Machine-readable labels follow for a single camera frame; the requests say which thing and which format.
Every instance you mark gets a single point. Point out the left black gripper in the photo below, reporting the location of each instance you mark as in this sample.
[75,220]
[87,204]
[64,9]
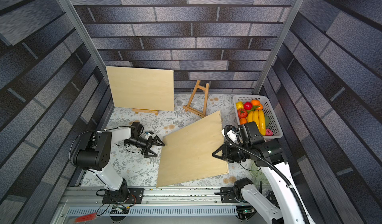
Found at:
[150,144]

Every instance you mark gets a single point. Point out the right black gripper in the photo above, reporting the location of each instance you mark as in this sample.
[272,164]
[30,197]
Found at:
[226,154]

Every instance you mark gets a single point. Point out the plywood board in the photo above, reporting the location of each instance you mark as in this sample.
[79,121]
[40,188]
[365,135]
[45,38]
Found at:
[187,155]
[141,88]

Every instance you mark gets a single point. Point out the small wooden easel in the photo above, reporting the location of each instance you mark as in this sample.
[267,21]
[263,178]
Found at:
[155,112]
[199,107]

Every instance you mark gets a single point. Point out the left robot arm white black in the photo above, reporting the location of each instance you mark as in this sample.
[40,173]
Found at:
[93,152]

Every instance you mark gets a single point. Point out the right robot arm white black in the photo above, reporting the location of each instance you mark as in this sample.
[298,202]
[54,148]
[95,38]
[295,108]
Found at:
[244,142]

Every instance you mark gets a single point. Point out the floral tablecloth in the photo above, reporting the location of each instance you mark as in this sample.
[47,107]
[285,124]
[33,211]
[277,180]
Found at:
[140,171]

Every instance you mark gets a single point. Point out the small orange toy fruit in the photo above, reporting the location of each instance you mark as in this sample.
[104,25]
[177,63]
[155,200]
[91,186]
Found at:
[243,121]

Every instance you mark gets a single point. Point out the yellow toy lemon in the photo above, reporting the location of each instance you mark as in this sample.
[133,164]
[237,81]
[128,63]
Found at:
[239,105]

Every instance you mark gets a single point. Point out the yellow toy banana bunch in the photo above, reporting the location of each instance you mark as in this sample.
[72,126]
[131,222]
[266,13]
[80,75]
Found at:
[258,117]

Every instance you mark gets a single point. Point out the red toy apple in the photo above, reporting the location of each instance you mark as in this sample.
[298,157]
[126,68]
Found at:
[248,106]

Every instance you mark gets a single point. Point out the orange toy fruit top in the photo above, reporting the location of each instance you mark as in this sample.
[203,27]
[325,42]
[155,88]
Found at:
[256,105]

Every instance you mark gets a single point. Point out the white plastic basket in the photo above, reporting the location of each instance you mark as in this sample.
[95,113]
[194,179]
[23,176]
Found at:
[273,124]

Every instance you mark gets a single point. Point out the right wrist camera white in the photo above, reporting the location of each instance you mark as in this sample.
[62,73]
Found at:
[231,135]

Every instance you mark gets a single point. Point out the aluminium rail base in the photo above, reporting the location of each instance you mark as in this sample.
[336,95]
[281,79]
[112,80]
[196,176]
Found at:
[166,205]

